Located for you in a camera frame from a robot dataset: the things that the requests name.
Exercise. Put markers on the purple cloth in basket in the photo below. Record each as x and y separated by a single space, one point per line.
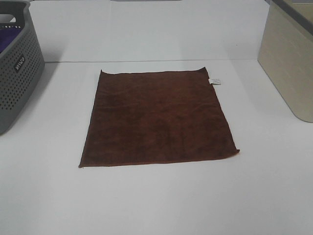
7 36

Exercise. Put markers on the grey perforated laundry basket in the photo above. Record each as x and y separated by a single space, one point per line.
21 62

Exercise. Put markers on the beige storage bin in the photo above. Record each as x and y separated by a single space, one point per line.
286 54

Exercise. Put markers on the white towel label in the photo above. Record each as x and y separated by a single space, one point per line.
214 81

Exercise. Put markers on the brown towel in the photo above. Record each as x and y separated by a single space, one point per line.
156 118

